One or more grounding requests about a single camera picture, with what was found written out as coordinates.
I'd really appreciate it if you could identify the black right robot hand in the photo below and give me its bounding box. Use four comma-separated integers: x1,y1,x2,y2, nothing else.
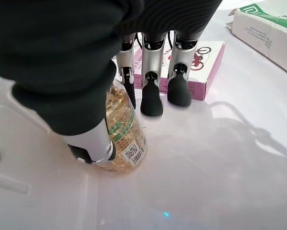
0,0,223,166

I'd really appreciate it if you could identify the clear capsule bottle yellow cap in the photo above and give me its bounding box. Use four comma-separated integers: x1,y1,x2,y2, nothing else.
95,79,149,178

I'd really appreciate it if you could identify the white drawer with blue front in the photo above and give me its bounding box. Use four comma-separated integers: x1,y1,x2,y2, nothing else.
0,0,287,230

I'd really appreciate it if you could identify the pink white medicine box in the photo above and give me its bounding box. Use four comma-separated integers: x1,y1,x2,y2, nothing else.
111,40,227,102

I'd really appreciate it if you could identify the large white green medicine box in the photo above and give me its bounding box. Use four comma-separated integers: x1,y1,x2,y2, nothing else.
225,0,287,80

